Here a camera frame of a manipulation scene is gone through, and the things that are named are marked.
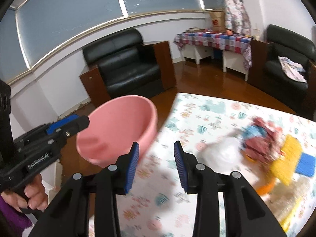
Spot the white plastic bag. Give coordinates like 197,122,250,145
197,136,244,175

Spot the yellow foam net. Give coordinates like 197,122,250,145
270,134,303,186

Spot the pink plastic trash bucket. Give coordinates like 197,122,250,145
76,95,158,168

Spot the left hand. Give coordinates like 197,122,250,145
1,174,48,212

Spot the floral tablecloth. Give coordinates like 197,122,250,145
88,92,316,237

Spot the crumpled red paper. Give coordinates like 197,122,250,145
242,117,285,164

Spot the orange peel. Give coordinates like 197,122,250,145
256,177,276,196

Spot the white desk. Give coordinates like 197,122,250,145
180,44,248,81

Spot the left black leather armchair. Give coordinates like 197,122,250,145
80,28,176,108

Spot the black leather armchair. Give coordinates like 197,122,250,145
80,28,176,108
247,24,316,119

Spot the yellow plastic wrapper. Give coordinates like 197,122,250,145
280,197,303,232

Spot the blue foam net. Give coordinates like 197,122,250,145
295,153,315,177

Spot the plaid tablecloth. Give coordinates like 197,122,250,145
174,32,252,70

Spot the cloth on armchair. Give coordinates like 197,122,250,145
278,56,307,83

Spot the brown paper bag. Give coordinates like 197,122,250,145
209,11,226,33

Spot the plastic cup with straw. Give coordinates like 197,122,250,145
253,24,260,41

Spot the hanging floral jacket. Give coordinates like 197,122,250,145
224,0,251,36

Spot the right black leather armchair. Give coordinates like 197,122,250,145
247,24,316,119

